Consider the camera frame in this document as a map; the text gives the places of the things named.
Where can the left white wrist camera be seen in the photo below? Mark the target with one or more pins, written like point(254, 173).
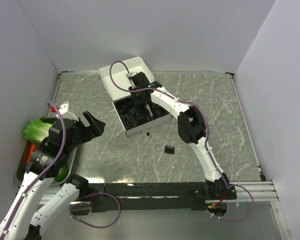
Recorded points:
point(65, 110)

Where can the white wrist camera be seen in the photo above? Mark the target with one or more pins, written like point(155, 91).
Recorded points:
point(65, 110)
point(131, 74)

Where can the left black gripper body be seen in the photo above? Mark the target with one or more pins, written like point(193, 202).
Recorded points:
point(81, 134)

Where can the white box with black tray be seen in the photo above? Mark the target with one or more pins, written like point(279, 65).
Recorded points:
point(133, 118)

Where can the metal tray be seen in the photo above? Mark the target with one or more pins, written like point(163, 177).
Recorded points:
point(20, 170)

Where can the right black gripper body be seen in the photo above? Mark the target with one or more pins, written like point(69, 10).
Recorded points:
point(138, 98)

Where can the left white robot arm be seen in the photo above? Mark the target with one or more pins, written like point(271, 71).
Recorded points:
point(25, 220)

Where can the green lettuce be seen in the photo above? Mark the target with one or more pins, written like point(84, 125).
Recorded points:
point(37, 131)

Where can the green lime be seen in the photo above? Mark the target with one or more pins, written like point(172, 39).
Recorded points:
point(62, 174)

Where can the black silver hair clipper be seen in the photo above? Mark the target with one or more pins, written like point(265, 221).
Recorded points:
point(149, 110)

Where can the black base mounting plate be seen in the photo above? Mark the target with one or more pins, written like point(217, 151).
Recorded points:
point(152, 196)

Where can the black clipper comb guard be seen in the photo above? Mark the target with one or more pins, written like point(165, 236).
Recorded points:
point(169, 149)

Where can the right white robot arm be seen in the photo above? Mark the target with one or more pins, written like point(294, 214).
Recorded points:
point(191, 127)

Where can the orange red pepper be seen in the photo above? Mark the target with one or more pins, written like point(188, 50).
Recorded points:
point(32, 149)

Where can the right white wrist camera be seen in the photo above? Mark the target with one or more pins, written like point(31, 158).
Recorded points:
point(131, 74)

